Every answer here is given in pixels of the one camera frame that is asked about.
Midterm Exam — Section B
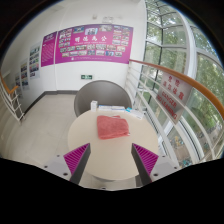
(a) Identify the white railing with orange handrail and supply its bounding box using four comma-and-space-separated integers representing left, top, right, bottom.
124, 58, 224, 168

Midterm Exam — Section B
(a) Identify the red-lettered clear danger sign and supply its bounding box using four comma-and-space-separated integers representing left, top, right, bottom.
155, 71, 194, 125

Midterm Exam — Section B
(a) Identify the short white stair railing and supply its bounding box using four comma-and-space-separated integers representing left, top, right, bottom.
0, 71, 26, 123

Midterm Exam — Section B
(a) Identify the green exit sign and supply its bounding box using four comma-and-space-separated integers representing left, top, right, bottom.
79, 73, 94, 81

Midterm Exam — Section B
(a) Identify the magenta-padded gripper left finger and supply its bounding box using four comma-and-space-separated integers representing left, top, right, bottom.
42, 142, 92, 186

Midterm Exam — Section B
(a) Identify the white photo wall board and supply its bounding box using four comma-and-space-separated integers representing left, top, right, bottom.
20, 58, 31, 91
28, 41, 43, 80

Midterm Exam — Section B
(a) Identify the large magenta photo poster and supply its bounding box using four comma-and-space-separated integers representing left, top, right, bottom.
54, 23, 135, 65

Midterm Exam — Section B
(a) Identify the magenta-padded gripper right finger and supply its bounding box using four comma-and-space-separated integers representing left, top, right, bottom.
130, 142, 181, 186

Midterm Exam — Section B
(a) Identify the grey round-backed chair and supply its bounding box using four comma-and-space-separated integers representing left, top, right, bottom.
73, 79, 134, 118

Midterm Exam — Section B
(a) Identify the narrow magenta text poster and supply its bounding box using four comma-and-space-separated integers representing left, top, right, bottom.
40, 30, 58, 68

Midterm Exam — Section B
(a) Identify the pink towel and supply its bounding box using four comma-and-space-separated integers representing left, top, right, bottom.
96, 114, 131, 141

